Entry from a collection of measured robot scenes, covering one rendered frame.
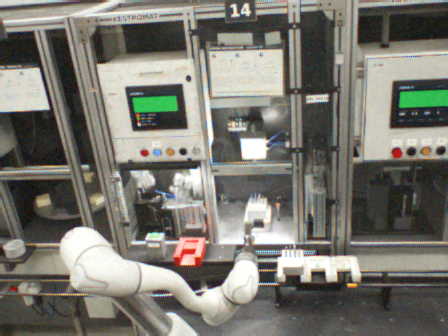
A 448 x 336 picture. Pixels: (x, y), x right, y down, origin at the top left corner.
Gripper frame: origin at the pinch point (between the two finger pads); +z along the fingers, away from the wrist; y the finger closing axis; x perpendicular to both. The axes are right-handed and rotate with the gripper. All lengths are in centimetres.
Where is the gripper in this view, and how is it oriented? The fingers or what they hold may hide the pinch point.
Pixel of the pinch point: (250, 231)
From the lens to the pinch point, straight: 202.4
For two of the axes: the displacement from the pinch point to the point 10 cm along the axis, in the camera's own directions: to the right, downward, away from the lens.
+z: 1.1, -4.4, 8.9
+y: -0.8, -9.0, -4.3
